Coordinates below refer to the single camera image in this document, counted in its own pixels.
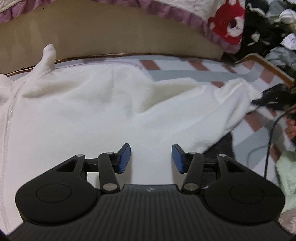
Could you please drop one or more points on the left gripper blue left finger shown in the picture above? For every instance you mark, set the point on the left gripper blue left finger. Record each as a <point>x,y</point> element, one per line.
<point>110,164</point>

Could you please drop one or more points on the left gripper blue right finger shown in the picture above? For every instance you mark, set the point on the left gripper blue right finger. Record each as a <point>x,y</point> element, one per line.
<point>191,164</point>

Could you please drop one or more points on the cream fleece zip jacket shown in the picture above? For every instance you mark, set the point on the cream fleece zip jacket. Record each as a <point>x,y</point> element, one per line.
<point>52,114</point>

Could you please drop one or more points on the pile of dark clothes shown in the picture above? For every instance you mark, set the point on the pile of dark clothes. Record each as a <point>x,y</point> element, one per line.
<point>269,31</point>

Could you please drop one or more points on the checkered floor rug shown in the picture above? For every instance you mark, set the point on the checkered floor rug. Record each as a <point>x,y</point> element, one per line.
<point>231,76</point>

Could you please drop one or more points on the light green cloth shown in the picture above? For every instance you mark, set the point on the light green cloth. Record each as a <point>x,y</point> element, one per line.
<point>285,168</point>

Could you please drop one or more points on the white quilt with red bears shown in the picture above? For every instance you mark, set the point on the white quilt with red bears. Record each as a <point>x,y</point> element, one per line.
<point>222,22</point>

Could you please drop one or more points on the beige bed base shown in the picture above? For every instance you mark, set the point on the beige bed base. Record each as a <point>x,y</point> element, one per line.
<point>87,28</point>

